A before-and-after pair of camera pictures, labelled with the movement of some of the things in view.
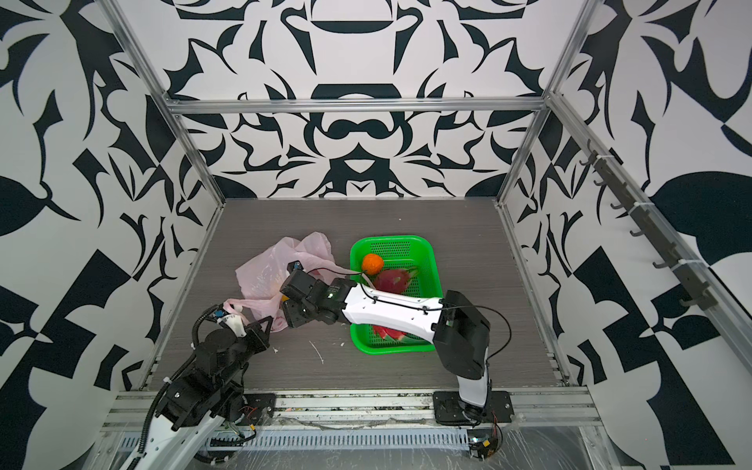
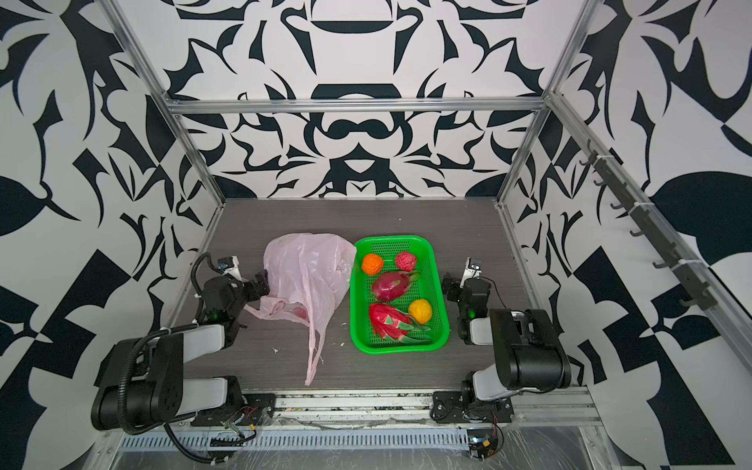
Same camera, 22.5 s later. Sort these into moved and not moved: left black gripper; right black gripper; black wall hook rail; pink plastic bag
Moved: right black gripper; pink plastic bag; left black gripper
Not moved: black wall hook rail
